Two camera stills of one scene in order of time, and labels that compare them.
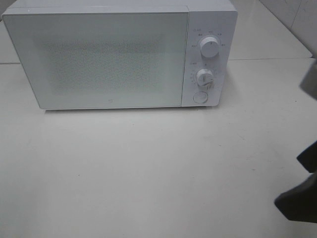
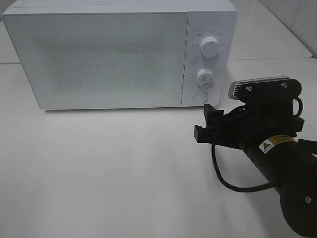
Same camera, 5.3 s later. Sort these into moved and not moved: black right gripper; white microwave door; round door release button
Moved: black right gripper
Not moved: white microwave door; round door release button
